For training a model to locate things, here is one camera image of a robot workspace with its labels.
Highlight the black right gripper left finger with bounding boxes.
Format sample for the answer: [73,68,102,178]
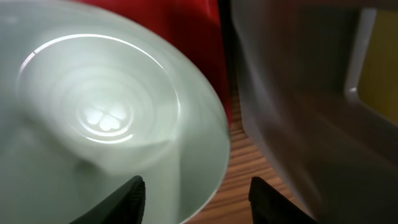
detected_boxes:
[70,175,146,224]

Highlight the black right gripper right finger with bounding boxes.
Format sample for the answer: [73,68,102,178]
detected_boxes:
[248,177,318,224]

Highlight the mint green bowl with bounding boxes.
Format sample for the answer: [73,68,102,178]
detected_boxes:
[1,1,230,223]

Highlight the yellow plastic cup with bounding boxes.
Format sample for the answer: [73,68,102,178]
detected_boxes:
[358,10,397,124]

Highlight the grey dishwasher rack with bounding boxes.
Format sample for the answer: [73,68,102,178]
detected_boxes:
[231,1,397,223]

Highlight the red serving tray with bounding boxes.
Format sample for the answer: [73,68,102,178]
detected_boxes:
[81,0,232,123]

